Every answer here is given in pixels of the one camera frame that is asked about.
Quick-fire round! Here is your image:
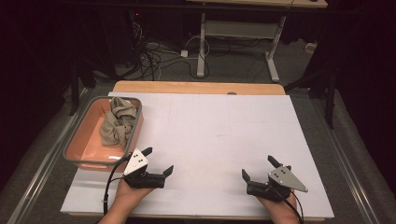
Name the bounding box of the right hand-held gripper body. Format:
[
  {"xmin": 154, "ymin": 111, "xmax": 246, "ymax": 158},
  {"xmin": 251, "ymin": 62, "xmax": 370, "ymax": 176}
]
[{"xmin": 246, "ymin": 165, "xmax": 309, "ymax": 203}]

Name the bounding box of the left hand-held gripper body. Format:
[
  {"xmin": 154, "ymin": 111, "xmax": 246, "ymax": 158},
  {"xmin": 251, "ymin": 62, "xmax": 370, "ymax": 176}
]
[{"xmin": 122, "ymin": 148, "xmax": 166, "ymax": 189}]

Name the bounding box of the beige cloth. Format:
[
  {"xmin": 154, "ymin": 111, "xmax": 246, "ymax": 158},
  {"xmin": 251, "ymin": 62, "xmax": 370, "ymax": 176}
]
[{"xmin": 99, "ymin": 96, "xmax": 138, "ymax": 148}]

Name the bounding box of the orange basin with grey rim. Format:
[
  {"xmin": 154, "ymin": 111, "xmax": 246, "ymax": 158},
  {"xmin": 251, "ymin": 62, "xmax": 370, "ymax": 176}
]
[{"xmin": 63, "ymin": 95, "xmax": 145, "ymax": 172}]

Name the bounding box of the person's left hand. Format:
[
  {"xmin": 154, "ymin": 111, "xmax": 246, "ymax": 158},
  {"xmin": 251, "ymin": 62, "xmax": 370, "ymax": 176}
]
[{"xmin": 115, "ymin": 179, "xmax": 156, "ymax": 209}]

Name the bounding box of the person's right hand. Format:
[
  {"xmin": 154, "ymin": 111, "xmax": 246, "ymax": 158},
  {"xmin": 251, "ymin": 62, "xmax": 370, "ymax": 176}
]
[{"xmin": 256, "ymin": 189, "xmax": 302, "ymax": 224}]

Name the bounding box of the white table mat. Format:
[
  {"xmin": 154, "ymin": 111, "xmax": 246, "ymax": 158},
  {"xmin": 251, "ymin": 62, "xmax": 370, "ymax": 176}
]
[{"xmin": 60, "ymin": 91, "xmax": 335, "ymax": 219}]

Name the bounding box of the black stand leg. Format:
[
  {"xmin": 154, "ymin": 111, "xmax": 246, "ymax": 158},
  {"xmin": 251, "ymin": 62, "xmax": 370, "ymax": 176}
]
[{"xmin": 284, "ymin": 66, "xmax": 339, "ymax": 130}]

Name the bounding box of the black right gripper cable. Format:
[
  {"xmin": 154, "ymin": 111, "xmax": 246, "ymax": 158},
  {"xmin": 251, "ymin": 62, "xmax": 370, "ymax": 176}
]
[{"xmin": 270, "ymin": 185, "xmax": 305, "ymax": 224}]

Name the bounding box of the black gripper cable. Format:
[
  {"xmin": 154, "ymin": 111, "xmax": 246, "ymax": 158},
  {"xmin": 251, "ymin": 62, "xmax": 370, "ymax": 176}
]
[
  {"xmin": 270, "ymin": 185, "xmax": 305, "ymax": 224},
  {"xmin": 102, "ymin": 152, "xmax": 133, "ymax": 207}
]

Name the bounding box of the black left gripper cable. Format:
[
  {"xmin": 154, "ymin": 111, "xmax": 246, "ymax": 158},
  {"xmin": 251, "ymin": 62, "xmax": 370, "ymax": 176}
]
[{"xmin": 102, "ymin": 152, "xmax": 133, "ymax": 207}]

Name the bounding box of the tangle of floor cables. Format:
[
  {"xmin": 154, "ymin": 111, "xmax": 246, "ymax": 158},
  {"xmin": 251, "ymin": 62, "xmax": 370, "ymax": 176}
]
[{"xmin": 115, "ymin": 21, "xmax": 213, "ymax": 82}]

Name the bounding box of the white metal desk frame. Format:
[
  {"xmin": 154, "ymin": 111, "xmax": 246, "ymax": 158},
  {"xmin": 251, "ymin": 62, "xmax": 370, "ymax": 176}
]
[{"xmin": 196, "ymin": 12, "xmax": 288, "ymax": 84}]

